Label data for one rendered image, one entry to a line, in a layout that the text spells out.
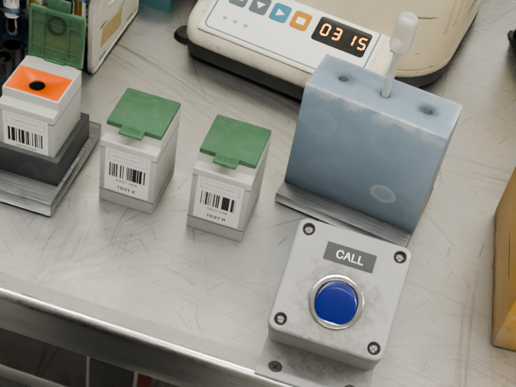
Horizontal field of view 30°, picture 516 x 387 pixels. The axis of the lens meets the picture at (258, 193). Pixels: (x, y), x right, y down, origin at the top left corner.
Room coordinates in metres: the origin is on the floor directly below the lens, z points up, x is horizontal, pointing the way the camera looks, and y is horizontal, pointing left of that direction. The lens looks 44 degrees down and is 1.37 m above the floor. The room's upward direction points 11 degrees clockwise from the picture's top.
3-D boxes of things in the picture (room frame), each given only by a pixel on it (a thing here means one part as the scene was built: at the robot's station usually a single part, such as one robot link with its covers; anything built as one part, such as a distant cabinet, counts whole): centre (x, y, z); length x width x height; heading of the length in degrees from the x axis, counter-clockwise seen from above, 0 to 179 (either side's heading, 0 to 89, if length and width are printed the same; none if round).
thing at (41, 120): (0.49, 0.16, 0.92); 0.05 x 0.04 x 0.06; 172
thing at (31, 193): (0.49, 0.16, 0.89); 0.09 x 0.05 x 0.04; 172
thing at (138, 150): (0.48, 0.09, 0.91); 0.05 x 0.04 x 0.07; 172
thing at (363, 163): (0.51, -0.07, 0.92); 0.10 x 0.07 x 0.10; 74
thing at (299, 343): (0.40, -0.06, 0.92); 0.13 x 0.07 x 0.08; 172
